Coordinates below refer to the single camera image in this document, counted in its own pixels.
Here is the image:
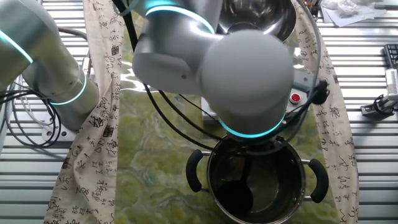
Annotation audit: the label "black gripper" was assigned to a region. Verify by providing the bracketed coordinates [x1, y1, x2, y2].
[231, 135, 290, 155]

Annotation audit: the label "black ladle with red tip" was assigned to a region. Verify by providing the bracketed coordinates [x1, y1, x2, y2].
[214, 155, 254, 216]

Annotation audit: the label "stainless steel bowl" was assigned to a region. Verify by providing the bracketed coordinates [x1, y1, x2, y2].
[216, 0, 297, 44]

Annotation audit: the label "red push button box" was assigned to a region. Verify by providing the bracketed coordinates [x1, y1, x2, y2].
[285, 86, 311, 118]

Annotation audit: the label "beige calligraphy cloth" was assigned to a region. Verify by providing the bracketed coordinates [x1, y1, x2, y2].
[292, 0, 360, 224]
[43, 0, 127, 224]

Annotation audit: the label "green marble pattern mat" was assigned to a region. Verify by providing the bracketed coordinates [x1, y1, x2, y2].
[113, 0, 343, 224]

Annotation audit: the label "black keyboard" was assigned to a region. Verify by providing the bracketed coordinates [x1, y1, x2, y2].
[384, 44, 398, 70]

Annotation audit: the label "white paper sheets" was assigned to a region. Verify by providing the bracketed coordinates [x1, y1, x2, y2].
[320, 0, 388, 28]

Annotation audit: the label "clear plastic bag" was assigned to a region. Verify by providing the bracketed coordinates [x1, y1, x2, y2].
[322, 0, 374, 16]

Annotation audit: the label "steel pot with black handles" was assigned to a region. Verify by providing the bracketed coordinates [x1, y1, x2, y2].
[185, 133, 330, 224]

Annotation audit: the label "black cable connector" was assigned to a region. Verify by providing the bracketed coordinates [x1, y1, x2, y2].
[310, 79, 330, 106]

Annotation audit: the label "black camera cable loop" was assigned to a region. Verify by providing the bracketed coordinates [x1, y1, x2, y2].
[372, 94, 396, 115]

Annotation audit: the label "aluminium frame beam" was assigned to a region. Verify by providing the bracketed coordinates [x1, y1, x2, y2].
[385, 68, 398, 95]

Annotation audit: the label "black base cable bundle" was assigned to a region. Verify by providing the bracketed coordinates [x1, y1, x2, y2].
[0, 83, 63, 147]

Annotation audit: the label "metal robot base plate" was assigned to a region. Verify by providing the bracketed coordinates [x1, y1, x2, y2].
[41, 123, 78, 142]

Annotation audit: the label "thick grey cable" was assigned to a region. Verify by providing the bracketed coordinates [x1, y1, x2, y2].
[57, 27, 90, 41]

